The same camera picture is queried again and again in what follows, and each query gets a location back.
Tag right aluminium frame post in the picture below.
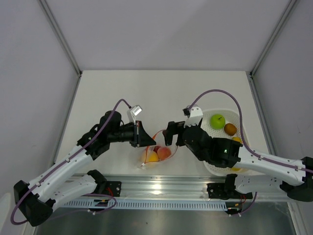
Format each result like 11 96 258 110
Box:
249 0 300 75

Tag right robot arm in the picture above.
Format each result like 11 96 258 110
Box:
162 121 313 202

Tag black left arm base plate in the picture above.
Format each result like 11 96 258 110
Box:
97 181 122 197

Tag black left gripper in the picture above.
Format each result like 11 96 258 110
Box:
108 120 156 147

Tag yellow lemon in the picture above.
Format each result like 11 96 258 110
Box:
231 167 242 171

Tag green apple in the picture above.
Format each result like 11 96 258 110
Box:
210 114 225 130

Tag left aluminium frame post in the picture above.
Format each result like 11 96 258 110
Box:
38 0 82 75

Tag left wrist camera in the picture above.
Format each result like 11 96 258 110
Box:
127 105 142 123

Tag red grape bunch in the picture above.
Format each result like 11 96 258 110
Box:
153 145 161 153

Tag small yellow orange fruit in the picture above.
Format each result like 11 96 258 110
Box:
232 137 243 143

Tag clear orange zip top bag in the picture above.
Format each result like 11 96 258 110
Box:
133 129 178 171

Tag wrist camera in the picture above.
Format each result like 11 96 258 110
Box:
127 105 142 123
183 104 203 128

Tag brown kiwi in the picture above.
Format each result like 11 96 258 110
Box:
224 123 237 136

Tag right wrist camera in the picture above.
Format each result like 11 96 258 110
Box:
183 104 203 128

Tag aluminium frame post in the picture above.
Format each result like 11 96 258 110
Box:
38 0 82 75
249 0 300 75

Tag aluminium front rail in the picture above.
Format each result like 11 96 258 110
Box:
66 175 289 203

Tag white slotted cable duct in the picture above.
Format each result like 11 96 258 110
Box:
62 199 227 211

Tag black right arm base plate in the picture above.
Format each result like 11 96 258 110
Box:
207 183 253 200

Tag red peach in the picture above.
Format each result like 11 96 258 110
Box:
157 147 172 161

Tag white perforated plastic basket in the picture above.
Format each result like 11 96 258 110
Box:
201 109 252 177

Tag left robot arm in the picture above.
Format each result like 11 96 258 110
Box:
13 111 156 227

